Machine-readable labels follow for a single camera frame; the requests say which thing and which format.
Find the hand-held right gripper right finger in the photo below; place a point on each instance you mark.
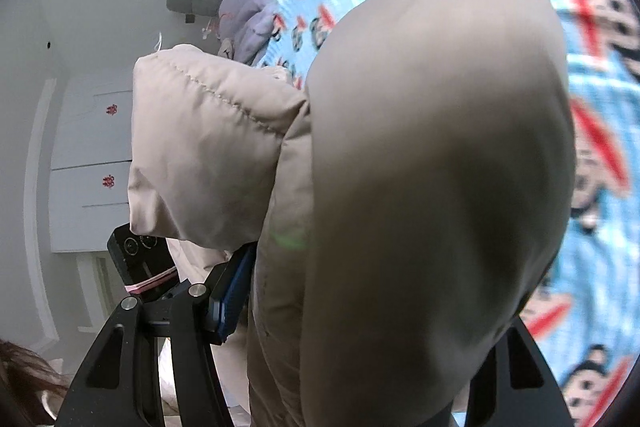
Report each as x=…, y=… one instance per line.
x=500, y=407

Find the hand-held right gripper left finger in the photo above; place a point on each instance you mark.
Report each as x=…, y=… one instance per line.
x=235, y=292

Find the beige padded jacket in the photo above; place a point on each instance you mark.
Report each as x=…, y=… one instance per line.
x=425, y=157

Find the white drawer nightstand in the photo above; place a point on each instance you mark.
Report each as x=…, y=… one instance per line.
x=90, y=142

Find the person's hair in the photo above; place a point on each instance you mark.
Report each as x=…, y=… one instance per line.
x=25, y=382

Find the blue monkey print blanket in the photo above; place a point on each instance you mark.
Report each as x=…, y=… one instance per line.
x=600, y=72

